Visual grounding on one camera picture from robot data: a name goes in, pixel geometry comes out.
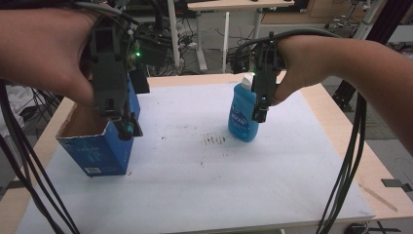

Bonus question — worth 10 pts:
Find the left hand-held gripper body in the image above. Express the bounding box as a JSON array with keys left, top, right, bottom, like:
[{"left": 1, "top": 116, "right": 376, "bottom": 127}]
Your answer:
[{"left": 89, "top": 16, "right": 173, "bottom": 141}]

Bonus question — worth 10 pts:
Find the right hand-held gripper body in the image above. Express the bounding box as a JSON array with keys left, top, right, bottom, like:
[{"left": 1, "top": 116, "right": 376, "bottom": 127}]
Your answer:
[{"left": 251, "top": 31, "right": 281, "bottom": 124}]

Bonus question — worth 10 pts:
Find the blue plastic bottle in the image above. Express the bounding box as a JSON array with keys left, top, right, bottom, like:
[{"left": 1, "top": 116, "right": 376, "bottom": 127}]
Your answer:
[{"left": 227, "top": 72, "right": 261, "bottom": 143}]

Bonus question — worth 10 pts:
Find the blue cardboard box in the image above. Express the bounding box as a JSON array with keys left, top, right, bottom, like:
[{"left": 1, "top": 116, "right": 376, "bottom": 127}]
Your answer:
[{"left": 56, "top": 75, "right": 141, "bottom": 177}]

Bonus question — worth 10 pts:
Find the person's right hand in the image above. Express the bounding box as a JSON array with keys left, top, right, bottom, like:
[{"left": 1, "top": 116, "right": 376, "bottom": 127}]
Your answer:
[{"left": 271, "top": 34, "right": 329, "bottom": 107}]

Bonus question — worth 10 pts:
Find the person's left hand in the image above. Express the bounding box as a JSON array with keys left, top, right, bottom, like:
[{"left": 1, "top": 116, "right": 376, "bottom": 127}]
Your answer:
[{"left": 18, "top": 8, "right": 100, "bottom": 108}]

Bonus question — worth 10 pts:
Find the white-legged desk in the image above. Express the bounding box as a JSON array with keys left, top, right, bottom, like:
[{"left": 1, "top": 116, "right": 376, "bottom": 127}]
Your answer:
[{"left": 186, "top": 0, "right": 295, "bottom": 74}]

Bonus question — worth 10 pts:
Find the white foam mat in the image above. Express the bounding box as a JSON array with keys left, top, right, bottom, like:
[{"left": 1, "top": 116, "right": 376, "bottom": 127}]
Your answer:
[{"left": 14, "top": 82, "right": 376, "bottom": 234}]

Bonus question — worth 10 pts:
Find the black tape strip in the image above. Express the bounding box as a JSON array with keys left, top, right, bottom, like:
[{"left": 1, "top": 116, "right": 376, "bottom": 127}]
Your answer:
[{"left": 380, "top": 177, "right": 413, "bottom": 193}]

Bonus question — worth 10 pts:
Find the grey cable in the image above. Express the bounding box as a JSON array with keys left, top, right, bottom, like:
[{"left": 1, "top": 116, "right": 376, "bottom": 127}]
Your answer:
[
  {"left": 73, "top": 1, "right": 141, "bottom": 26},
  {"left": 233, "top": 27, "right": 342, "bottom": 64}
]

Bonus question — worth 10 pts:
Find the black cable bundle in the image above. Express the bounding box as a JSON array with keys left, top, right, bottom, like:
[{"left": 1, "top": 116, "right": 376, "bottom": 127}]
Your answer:
[
  {"left": 0, "top": 80, "right": 81, "bottom": 234},
  {"left": 315, "top": 92, "right": 368, "bottom": 234}
]

